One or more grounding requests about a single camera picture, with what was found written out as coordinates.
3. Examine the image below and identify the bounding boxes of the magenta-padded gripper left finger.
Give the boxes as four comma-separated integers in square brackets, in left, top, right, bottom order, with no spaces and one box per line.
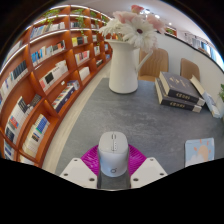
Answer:
[59,144,101,190]

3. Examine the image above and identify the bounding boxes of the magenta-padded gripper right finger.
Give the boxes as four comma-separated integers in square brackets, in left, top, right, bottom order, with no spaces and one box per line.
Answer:
[128,143,168,189]

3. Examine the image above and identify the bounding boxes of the white computer mouse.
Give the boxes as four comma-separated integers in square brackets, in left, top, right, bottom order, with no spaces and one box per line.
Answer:
[97,131,130,178]

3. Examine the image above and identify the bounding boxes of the pastel sun cloud mouse pad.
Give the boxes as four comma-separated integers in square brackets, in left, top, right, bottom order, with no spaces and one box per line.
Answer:
[184,137,215,168]

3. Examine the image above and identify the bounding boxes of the orange curved bookshelf unit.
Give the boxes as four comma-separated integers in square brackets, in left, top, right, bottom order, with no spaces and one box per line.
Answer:
[0,4,113,168]

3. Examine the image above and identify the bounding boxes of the thick white book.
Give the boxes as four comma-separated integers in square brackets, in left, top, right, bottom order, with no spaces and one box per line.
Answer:
[189,74,222,119]

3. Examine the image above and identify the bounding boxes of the white ceramic jug vase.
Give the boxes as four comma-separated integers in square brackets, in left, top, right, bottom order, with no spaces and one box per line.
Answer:
[104,38,154,95]

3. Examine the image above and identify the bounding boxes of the tan upholstered chair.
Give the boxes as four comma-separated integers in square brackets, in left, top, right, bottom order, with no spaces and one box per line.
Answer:
[180,57,201,82]
[138,48,170,83]

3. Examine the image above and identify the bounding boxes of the white black-edged desk partition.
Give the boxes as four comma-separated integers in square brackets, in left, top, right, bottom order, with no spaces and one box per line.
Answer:
[154,31,224,101]

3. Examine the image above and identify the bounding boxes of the large window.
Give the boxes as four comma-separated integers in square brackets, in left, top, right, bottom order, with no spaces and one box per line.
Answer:
[199,39,224,71]

